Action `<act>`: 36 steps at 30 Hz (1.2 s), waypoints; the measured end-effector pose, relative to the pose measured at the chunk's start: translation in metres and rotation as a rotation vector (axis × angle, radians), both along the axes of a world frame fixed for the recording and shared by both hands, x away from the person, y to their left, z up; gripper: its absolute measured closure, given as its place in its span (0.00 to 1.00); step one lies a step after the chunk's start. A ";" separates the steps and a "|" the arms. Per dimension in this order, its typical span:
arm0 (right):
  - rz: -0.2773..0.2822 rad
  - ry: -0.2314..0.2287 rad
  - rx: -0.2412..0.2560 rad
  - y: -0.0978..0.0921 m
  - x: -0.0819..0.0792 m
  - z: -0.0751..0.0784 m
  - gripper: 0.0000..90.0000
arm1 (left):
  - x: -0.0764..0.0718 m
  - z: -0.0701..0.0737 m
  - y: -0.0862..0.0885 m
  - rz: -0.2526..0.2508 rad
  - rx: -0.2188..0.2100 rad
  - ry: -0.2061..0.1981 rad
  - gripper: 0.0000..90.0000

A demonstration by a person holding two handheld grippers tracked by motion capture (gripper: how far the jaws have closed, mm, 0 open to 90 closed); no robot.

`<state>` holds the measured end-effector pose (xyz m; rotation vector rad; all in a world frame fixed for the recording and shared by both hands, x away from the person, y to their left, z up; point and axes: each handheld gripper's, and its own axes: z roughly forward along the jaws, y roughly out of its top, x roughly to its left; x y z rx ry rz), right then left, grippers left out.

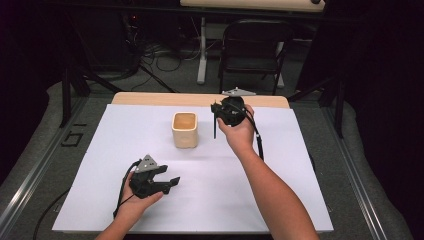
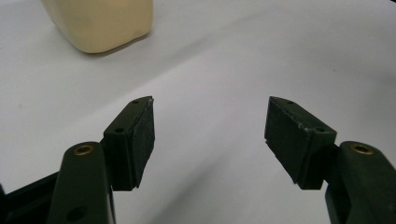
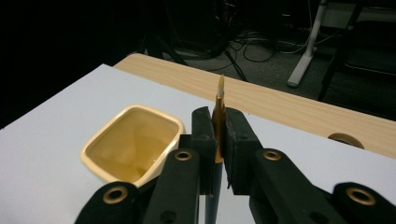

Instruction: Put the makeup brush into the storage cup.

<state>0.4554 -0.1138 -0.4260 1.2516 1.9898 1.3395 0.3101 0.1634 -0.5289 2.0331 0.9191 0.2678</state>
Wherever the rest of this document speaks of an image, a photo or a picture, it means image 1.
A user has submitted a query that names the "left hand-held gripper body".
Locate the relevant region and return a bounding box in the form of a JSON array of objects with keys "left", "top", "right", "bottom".
[{"left": 128, "top": 154, "right": 170, "bottom": 200}]

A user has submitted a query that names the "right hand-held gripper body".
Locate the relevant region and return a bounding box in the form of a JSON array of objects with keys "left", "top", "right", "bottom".
[{"left": 216, "top": 87, "right": 257, "bottom": 128}]

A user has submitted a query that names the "beige square cup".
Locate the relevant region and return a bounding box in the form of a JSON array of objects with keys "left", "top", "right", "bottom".
[{"left": 171, "top": 111, "right": 200, "bottom": 150}]

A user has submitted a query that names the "person's left hand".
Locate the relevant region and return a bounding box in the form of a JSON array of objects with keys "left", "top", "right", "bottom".
[{"left": 115, "top": 170, "right": 165, "bottom": 218}]

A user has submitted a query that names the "person's right hand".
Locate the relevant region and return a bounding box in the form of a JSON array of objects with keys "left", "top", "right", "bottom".
[{"left": 217, "top": 104, "right": 257, "bottom": 157}]

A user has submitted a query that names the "white sheet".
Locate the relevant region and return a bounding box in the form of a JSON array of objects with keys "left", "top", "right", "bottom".
[{"left": 52, "top": 103, "right": 335, "bottom": 234}]

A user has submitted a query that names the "white desk leg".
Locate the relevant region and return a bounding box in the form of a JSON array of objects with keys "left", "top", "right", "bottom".
[
  {"left": 196, "top": 16, "right": 210, "bottom": 85},
  {"left": 275, "top": 41, "right": 286, "bottom": 90}
]

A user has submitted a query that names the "wooden table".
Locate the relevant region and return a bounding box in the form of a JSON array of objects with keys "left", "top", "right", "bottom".
[{"left": 111, "top": 92, "right": 291, "bottom": 110}]

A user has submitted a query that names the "black folding chair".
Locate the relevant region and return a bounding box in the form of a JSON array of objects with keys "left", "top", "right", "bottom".
[{"left": 218, "top": 18, "right": 295, "bottom": 96}]

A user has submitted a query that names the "beige desk top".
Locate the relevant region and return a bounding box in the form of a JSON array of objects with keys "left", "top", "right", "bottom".
[{"left": 179, "top": 0, "right": 326, "bottom": 14}]

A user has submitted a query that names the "black metal stand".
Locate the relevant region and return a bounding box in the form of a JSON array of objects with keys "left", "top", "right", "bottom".
[
  {"left": 287, "top": 74, "right": 346, "bottom": 140},
  {"left": 59, "top": 63, "right": 125, "bottom": 129}
]

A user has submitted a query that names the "left hand-held gripper cable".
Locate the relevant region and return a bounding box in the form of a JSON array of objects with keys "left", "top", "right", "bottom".
[{"left": 112, "top": 159, "right": 143, "bottom": 220}]

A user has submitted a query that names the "hand-held gripper cable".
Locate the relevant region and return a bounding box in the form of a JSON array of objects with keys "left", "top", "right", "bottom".
[
  {"left": 112, "top": 159, "right": 143, "bottom": 220},
  {"left": 233, "top": 99, "right": 266, "bottom": 162}
]

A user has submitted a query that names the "right hand-held gripper cable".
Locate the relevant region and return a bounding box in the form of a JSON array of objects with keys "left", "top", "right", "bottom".
[{"left": 233, "top": 99, "right": 266, "bottom": 162}]

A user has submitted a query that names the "tangle of floor cables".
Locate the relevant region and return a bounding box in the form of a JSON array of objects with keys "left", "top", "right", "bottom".
[{"left": 124, "top": 14, "right": 203, "bottom": 93}]

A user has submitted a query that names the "black floor cable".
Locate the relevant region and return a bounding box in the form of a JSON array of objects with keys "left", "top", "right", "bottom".
[{"left": 32, "top": 188, "right": 72, "bottom": 240}]

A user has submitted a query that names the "metal floor rail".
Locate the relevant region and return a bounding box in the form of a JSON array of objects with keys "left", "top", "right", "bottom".
[
  {"left": 0, "top": 96, "right": 88, "bottom": 234},
  {"left": 320, "top": 106, "right": 389, "bottom": 240}
]

